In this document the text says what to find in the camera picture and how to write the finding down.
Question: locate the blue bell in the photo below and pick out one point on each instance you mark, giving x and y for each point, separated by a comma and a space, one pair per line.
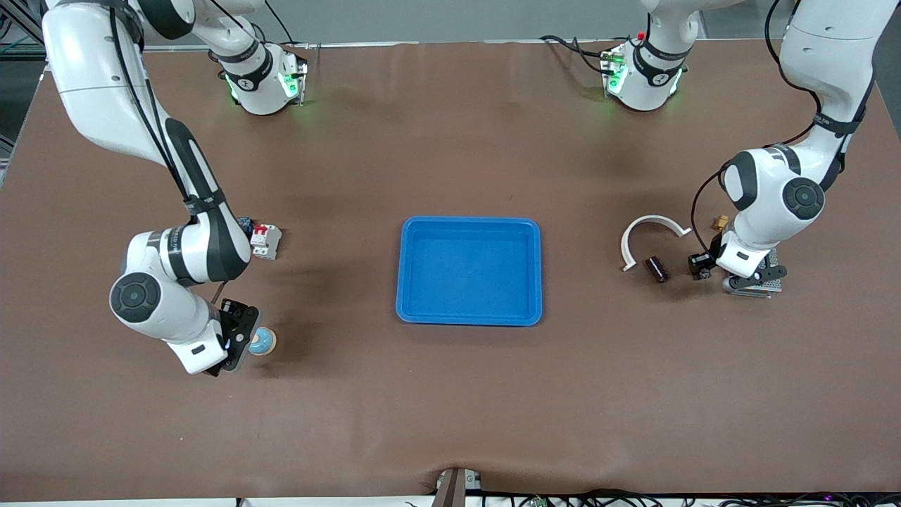
262, 342

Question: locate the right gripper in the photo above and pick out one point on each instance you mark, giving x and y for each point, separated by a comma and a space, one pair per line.
232, 313

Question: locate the red push button black body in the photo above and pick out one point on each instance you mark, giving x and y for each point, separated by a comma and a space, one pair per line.
245, 222

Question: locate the large black electrolytic capacitor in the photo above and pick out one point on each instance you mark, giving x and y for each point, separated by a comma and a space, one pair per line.
657, 269

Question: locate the white curved plastic clamp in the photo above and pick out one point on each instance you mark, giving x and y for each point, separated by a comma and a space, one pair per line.
654, 219

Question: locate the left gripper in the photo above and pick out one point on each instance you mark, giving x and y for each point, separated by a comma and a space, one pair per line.
700, 263

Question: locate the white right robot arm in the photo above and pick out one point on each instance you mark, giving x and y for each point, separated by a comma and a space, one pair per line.
98, 63

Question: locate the white circuit breaker red switch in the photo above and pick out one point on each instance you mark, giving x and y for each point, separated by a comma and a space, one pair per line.
266, 241

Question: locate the aluminium frame corner post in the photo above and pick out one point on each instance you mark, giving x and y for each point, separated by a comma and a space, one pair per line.
21, 28

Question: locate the blue plastic tray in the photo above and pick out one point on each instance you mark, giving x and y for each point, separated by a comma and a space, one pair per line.
468, 271

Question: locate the metal mesh power supply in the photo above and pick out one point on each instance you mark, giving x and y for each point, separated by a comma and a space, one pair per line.
767, 290

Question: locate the grey metal bracket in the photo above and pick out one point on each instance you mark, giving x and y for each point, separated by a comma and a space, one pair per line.
456, 486

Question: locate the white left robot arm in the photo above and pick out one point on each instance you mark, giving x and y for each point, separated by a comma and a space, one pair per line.
823, 49

